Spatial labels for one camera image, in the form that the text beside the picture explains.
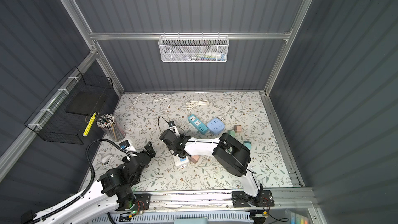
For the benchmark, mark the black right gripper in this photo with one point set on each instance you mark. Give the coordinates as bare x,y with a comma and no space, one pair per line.
182,137

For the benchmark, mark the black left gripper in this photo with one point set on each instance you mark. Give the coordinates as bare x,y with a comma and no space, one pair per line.
150,150

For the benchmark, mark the white multicolour power strip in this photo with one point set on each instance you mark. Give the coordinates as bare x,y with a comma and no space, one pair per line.
181,162

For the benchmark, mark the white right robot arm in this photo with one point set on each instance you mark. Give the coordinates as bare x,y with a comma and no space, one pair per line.
229,152

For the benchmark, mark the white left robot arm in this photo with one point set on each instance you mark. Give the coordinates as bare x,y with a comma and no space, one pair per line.
85,205

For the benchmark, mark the green plug cube right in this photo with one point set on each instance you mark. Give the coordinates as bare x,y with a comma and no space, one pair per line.
232,133

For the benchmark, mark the brown pink plug cube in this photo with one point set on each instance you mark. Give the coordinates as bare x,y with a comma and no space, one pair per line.
238,128

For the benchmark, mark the teal plug cube right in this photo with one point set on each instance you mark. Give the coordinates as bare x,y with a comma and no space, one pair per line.
247,144

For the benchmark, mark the teal power strip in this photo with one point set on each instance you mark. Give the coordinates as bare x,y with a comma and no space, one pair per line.
198,124

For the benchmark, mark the blue square power socket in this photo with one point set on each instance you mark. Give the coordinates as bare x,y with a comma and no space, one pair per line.
216,126

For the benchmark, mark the clear cup of pencils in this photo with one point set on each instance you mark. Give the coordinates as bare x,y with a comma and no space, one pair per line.
111,127

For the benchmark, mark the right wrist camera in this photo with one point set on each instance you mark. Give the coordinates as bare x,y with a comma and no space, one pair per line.
172,126

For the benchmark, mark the black wire mesh basket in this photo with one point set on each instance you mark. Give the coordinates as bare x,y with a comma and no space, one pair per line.
65,116

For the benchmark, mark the white wire mesh basket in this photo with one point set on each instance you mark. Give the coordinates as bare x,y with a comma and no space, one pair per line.
197,50

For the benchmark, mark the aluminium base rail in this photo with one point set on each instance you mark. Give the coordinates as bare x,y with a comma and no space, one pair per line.
214,200

